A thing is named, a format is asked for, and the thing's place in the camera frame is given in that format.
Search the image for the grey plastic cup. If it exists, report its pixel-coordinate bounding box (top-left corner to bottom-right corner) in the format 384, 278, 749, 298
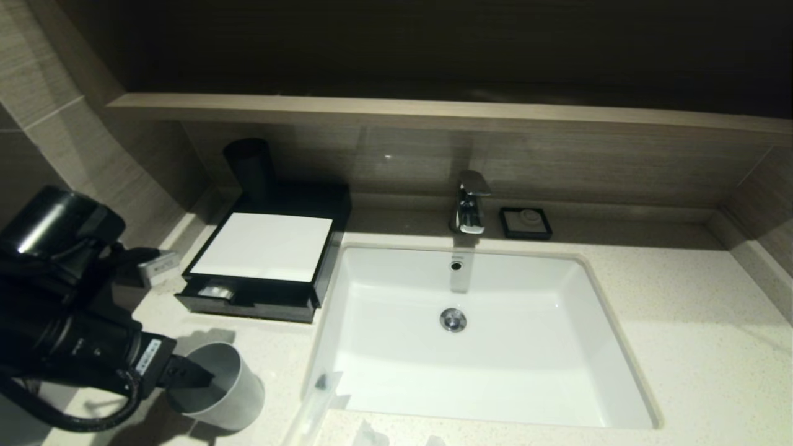
164, 343, 266, 431

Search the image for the glossy black box drawer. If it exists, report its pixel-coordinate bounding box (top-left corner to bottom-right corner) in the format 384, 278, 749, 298
175, 277, 320, 324

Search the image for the black box with white top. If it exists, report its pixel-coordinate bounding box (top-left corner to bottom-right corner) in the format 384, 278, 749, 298
182, 183, 352, 313

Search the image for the white packet in drawer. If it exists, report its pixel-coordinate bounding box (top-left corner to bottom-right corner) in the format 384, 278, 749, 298
199, 282, 236, 302

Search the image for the black cup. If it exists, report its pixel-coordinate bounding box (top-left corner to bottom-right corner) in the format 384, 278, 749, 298
223, 138, 276, 199

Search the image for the chrome sink drain plug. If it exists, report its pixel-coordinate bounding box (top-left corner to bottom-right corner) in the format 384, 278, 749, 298
440, 307, 468, 333

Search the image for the white ceramic sink basin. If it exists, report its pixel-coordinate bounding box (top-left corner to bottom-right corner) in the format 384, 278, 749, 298
302, 245, 662, 431

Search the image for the chrome faucet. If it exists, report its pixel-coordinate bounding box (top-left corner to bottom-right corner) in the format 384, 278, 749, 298
450, 170, 492, 235

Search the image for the black square soap dish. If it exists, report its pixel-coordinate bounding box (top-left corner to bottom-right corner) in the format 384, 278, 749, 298
499, 206, 553, 241

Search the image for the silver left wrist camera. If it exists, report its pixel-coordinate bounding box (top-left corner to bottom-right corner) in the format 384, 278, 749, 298
138, 250, 180, 286

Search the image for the wooden wall ledge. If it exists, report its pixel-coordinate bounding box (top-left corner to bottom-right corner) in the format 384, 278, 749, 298
105, 93, 793, 147

